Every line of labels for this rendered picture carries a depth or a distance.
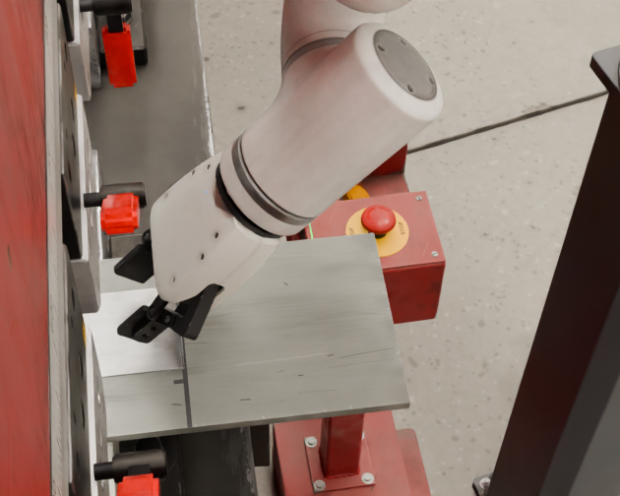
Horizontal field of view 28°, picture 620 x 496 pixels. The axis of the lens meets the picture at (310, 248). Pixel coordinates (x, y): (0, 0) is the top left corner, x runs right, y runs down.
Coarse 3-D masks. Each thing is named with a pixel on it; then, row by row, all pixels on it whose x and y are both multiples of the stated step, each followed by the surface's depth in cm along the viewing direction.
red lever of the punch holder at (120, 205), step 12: (96, 192) 82; (108, 192) 81; (120, 192) 81; (132, 192) 81; (144, 192) 82; (84, 204) 82; (96, 204) 82; (108, 204) 76; (120, 204) 75; (132, 204) 76; (144, 204) 82; (108, 216) 74; (120, 216) 74; (132, 216) 74; (108, 228) 74; (120, 228) 74; (132, 228) 74
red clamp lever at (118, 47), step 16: (80, 0) 95; (96, 0) 95; (112, 0) 95; (128, 0) 95; (96, 16) 96; (112, 16) 96; (112, 32) 97; (128, 32) 98; (112, 48) 98; (128, 48) 99; (112, 64) 100; (128, 64) 100; (112, 80) 101; (128, 80) 101
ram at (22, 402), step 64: (0, 0) 53; (0, 64) 51; (0, 128) 49; (0, 192) 47; (0, 256) 46; (0, 320) 44; (0, 384) 43; (64, 384) 63; (0, 448) 42; (64, 448) 60
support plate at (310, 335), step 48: (336, 240) 112; (144, 288) 109; (240, 288) 109; (288, 288) 109; (336, 288) 109; (384, 288) 109; (240, 336) 106; (288, 336) 106; (336, 336) 106; (384, 336) 106; (144, 384) 103; (192, 384) 103; (240, 384) 103; (288, 384) 103; (336, 384) 103; (384, 384) 104; (144, 432) 100; (192, 432) 101
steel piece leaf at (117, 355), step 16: (112, 304) 108; (128, 304) 108; (144, 304) 108; (176, 304) 105; (96, 320) 107; (112, 320) 107; (96, 336) 106; (112, 336) 106; (160, 336) 106; (176, 336) 106; (96, 352) 105; (112, 352) 105; (128, 352) 105; (144, 352) 105; (160, 352) 105; (176, 352) 105; (112, 368) 104; (128, 368) 104; (144, 368) 104; (160, 368) 104; (176, 368) 104
